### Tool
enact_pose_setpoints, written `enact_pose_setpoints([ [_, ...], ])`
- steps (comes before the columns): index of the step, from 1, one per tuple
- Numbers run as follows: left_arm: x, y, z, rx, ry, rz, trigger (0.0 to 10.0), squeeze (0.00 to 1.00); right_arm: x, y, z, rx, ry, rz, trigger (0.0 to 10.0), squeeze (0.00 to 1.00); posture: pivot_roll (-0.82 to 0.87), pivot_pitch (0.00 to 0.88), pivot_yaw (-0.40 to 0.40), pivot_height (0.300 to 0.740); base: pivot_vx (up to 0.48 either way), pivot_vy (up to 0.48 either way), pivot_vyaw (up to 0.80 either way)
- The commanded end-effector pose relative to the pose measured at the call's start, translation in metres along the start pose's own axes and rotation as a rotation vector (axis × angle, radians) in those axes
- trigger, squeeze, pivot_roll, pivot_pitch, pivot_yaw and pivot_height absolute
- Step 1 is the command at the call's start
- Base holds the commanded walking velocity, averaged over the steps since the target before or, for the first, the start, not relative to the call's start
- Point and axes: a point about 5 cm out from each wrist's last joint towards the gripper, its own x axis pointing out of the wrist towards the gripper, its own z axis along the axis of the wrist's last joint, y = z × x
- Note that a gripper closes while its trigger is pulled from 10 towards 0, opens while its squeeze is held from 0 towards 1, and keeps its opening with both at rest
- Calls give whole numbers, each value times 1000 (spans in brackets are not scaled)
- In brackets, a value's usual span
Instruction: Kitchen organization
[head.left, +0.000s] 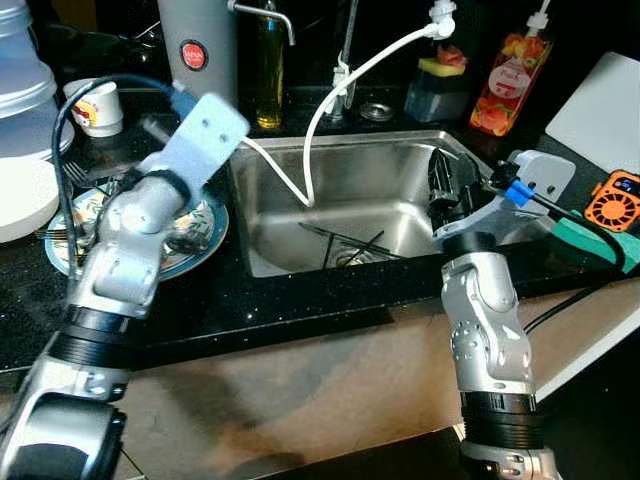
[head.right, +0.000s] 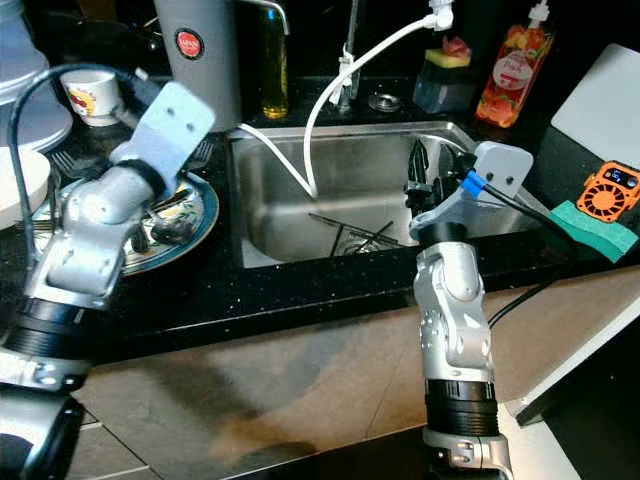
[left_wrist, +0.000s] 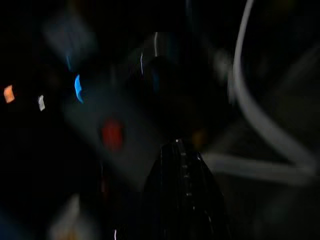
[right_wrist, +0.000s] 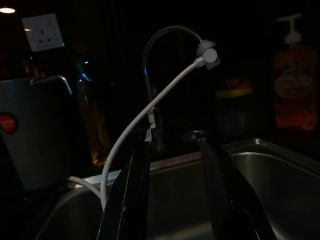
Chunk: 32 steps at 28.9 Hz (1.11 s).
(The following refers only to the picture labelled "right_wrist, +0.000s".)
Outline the white water hose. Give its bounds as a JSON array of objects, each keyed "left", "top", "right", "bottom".
[{"left": 65, "top": 56, "right": 207, "bottom": 211}]

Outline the white tape strip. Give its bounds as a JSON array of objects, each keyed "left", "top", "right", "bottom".
[{"left": 144, "top": 106, "right": 158, "bottom": 144}]

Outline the white wall socket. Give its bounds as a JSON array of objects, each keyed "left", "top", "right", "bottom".
[{"left": 21, "top": 13, "right": 65, "bottom": 53}]

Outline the jar with yellow lid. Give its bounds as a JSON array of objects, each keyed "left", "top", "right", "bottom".
[{"left": 215, "top": 76, "right": 254, "bottom": 136}]

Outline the stainless steel sink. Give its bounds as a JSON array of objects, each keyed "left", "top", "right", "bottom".
[{"left": 34, "top": 137, "right": 320, "bottom": 240}]

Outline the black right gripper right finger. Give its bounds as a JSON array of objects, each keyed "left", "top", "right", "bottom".
[{"left": 199, "top": 139, "right": 278, "bottom": 240}]

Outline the orange soap pump bottle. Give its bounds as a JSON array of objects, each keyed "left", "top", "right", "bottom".
[{"left": 273, "top": 13, "right": 320, "bottom": 131}]

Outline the chrome gooseneck faucet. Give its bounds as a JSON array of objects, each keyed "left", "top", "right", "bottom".
[{"left": 141, "top": 24, "right": 203, "bottom": 152}]

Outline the clear bottle with yellow liquid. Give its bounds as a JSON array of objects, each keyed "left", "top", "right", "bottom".
[{"left": 75, "top": 71, "right": 112, "bottom": 169}]

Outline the grey faucet diverter valve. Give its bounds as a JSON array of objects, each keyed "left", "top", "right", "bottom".
[{"left": 196, "top": 38, "right": 223, "bottom": 71}]

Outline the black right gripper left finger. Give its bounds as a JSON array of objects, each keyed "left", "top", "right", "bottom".
[{"left": 96, "top": 141, "right": 152, "bottom": 240}]

